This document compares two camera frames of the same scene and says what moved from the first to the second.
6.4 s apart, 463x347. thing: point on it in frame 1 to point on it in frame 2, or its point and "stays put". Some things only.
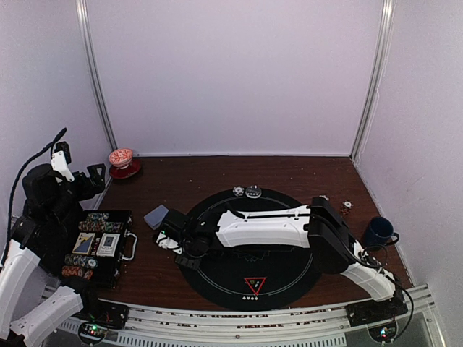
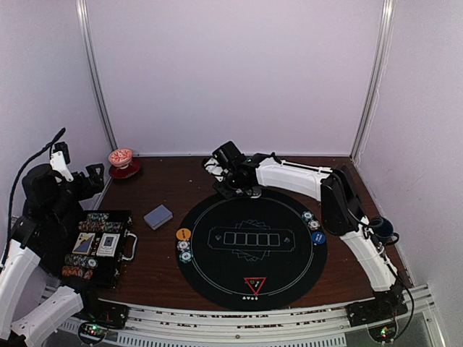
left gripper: x=98 y=182 stays put
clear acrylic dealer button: x=253 y=191 stays put
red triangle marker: x=255 y=283 stays put
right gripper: x=193 y=263 to x=225 y=192
